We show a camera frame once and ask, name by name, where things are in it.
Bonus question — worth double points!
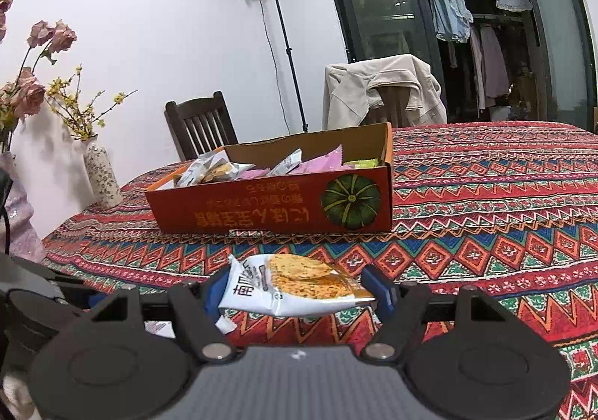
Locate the white cracker snack packet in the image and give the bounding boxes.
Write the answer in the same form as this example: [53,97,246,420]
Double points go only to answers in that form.
[219,254,375,318]

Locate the small white snack packet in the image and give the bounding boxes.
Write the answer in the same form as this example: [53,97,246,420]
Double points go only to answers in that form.
[144,314,238,339]

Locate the yellow pastry clear packet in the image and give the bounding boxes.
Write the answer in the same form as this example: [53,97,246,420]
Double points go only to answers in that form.
[201,162,255,183]

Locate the pink snack packet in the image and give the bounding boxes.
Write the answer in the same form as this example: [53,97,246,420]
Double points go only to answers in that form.
[290,145,350,175]
[237,168,269,180]

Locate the red cardboard snack box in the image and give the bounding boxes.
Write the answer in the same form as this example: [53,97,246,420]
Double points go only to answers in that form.
[145,123,392,234]

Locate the floral ceramic vase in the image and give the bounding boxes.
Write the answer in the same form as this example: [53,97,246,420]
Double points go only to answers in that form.
[83,137,123,209]

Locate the colourful patterned tablecloth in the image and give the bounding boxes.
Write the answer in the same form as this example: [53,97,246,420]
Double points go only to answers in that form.
[44,121,597,419]

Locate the dark wooden chair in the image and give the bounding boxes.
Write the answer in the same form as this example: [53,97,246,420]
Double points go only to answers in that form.
[164,91,238,161]

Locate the chair with beige jacket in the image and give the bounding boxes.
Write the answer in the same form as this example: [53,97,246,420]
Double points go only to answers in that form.
[362,86,410,127]

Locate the beige jacket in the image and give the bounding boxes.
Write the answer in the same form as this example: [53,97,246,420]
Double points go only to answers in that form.
[323,55,447,130]

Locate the yellow flower branches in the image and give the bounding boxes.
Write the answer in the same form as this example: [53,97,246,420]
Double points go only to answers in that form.
[46,65,137,142]

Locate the pink artificial roses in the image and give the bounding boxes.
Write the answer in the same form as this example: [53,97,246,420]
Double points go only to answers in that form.
[1,19,77,154]

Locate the black framed glass sliding door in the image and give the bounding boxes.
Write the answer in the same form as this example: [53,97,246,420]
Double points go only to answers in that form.
[335,0,597,130]

